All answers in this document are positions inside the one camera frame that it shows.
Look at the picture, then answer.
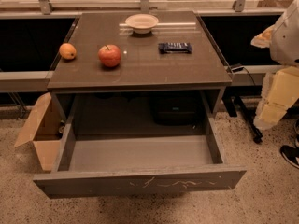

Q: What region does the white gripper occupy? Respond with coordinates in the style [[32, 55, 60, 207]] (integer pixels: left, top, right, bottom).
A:
[[250, 25, 299, 130]]

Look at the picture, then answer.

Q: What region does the grey top drawer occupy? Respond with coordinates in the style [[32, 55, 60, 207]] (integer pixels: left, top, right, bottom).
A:
[[33, 91, 247, 200]]

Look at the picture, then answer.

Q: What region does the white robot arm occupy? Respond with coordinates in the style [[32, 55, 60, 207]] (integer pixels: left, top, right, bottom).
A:
[[251, 0, 299, 130]]

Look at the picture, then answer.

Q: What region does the grey drawer cabinet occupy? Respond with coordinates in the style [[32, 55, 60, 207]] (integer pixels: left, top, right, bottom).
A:
[[48, 11, 231, 126]]

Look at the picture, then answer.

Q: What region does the black stand leg with wheel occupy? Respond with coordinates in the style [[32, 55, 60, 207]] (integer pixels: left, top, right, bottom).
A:
[[222, 95, 263, 144]]

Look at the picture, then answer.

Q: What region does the black and white shoe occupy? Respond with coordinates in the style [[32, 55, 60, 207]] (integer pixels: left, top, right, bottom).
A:
[[280, 145, 299, 169]]

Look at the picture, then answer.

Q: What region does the dark blue snack bar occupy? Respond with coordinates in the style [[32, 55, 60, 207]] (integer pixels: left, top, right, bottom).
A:
[[158, 42, 192, 53]]

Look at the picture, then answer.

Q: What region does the white bowl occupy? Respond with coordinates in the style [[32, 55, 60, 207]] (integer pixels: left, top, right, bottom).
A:
[[125, 14, 159, 34]]

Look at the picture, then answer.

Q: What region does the red apple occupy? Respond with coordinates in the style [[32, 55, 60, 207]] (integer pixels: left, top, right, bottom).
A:
[[98, 45, 121, 67]]

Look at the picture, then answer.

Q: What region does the yellow orange fruit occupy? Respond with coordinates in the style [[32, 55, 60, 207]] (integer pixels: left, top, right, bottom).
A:
[[59, 43, 77, 60]]

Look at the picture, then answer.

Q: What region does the open cardboard box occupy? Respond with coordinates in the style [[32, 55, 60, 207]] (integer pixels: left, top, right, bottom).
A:
[[14, 93, 64, 172]]

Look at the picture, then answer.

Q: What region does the black power adapter with cable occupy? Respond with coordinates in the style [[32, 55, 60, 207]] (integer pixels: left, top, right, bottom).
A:
[[227, 63, 256, 86]]

